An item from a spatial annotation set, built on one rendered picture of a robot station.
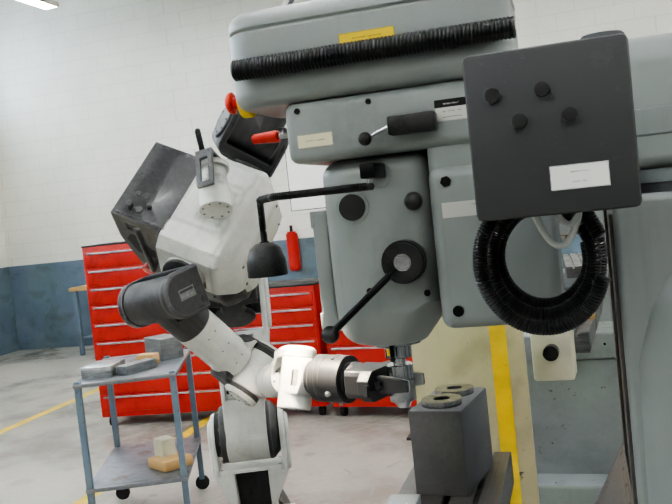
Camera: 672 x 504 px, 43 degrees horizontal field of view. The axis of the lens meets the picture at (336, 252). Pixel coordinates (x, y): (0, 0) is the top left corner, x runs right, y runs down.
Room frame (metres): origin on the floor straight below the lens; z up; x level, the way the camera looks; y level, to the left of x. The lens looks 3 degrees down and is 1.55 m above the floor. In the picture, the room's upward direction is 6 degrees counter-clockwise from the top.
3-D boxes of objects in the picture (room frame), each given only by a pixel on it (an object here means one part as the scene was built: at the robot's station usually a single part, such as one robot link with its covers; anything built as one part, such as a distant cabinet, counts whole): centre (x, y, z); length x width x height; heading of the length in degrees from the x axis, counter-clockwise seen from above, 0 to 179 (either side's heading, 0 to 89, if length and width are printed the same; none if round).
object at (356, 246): (1.50, -0.09, 1.47); 0.21 x 0.19 x 0.32; 164
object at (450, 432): (1.93, -0.22, 1.01); 0.22 x 0.12 x 0.20; 156
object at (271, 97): (1.49, -0.10, 1.81); 0.47 x 0.26 x 0.16; 74
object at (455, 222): (1.44, -0.28, 1.47); 0.24 x 0.19 x 0.26; 164
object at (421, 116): (1.35, -0.12, 1.66); 0.12 x 0.04 x 0.04; 74
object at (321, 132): (1.49, -0.13, 1.68); 0.34 x 0.24 x 0.10; 74
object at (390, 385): (1.47, -0.07, 1.23); 0.06 x 0.02 x 0.03; 55
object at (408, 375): (1.50, -0.09, 1.23); 0.05 x 0.05 x 0.06
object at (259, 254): (1.54, 0.13, 1.47); 0.07 x 0.07 x 0.06
